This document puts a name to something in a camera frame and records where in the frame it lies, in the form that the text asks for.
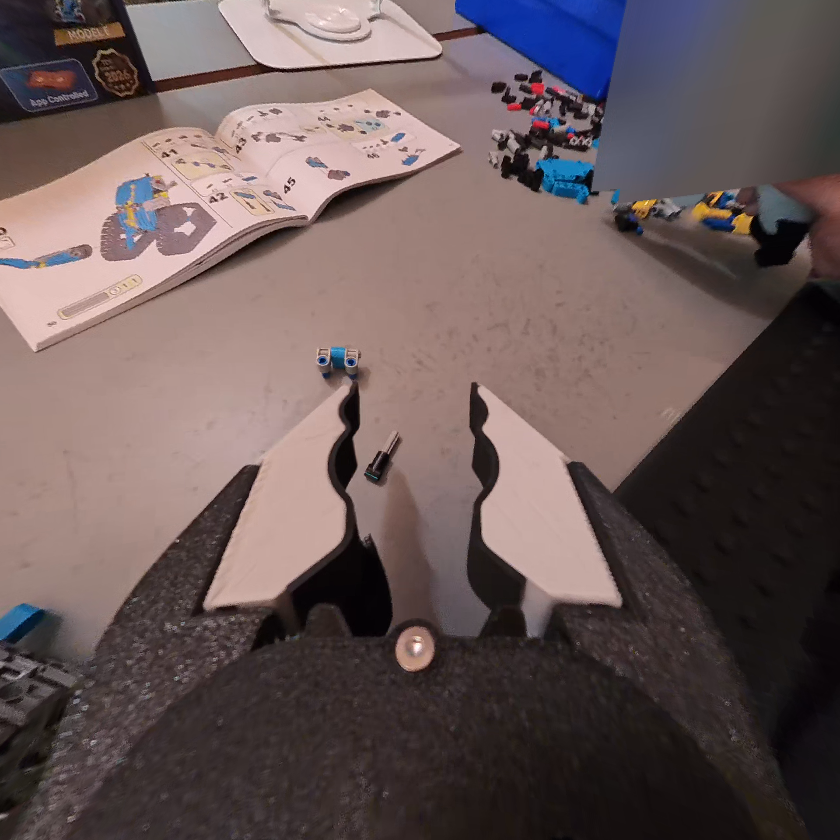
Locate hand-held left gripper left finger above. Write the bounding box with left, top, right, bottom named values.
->
left=202, top=382, right=361, bottom=634

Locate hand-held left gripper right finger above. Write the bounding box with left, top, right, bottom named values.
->
left=468, top=382, right=623, bottom=639

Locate grey desk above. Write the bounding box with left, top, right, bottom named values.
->
left=0, top=0, right=815, bottom=664

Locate person's right hand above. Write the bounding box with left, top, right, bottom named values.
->
left=780, top=175, right=840, bottom=280

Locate dark perforated panel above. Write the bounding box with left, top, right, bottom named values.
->
left=613, top=282, right=840, bottom=723

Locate blue panel piece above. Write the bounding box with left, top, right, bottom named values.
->
left=535, top=157, right=595, bottom=204

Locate pile of building pieces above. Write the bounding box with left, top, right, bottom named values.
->
left=487, top=69, right=756, bottom=237

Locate blue storage bin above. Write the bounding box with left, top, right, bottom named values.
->
left=455, top=0, right=624, bottom=99

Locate blue tracked toy robot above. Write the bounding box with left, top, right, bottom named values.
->
left=0, top=604, right=81, bottom=815

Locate instruction booklet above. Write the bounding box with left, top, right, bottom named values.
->
left=0, top=88, right=462, bottom=353

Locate white laptop stand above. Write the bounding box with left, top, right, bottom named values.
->
left=218, top=0, right=444, bottom=70

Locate dark blue toy set box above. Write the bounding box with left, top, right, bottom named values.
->
left=0, top=0, right=156, bottom=123

